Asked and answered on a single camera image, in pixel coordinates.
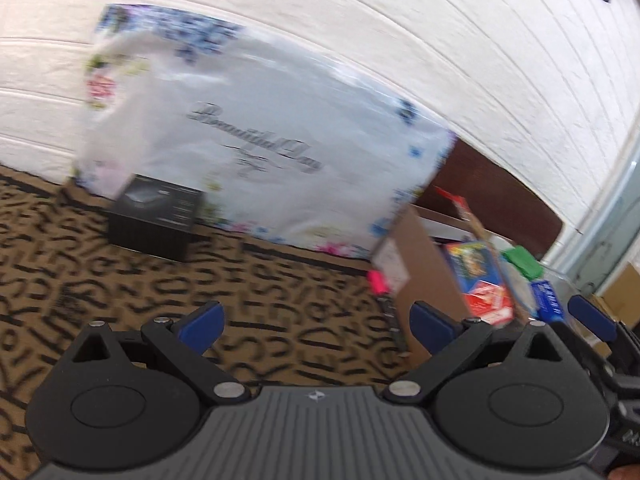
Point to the brown cardboard sorting box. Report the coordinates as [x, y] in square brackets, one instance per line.
[416, 269]

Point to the cardboard boxes on floor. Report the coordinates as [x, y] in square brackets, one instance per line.
[622, 295]

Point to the small blue white box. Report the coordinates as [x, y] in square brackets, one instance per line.
[548, 306]

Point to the blue red playing card box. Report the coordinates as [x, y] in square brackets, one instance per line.
[480, 282]

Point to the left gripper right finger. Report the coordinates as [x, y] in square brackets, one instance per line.
[453, 347]

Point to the right hand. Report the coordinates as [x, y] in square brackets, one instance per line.
[630, 472]

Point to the green plastic box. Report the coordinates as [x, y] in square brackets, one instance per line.
[524, 261]

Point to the black product box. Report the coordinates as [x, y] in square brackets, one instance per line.
[154, 217]

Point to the pink small object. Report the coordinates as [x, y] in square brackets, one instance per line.
[377, 283]

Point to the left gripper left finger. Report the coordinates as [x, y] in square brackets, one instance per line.
[177, 348]

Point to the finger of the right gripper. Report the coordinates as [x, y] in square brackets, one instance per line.
[622, 341]

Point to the packaged brown insoles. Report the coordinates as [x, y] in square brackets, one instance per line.
[465, 213]

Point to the white floral plastic bag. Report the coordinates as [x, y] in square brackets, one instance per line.
[285, 144]

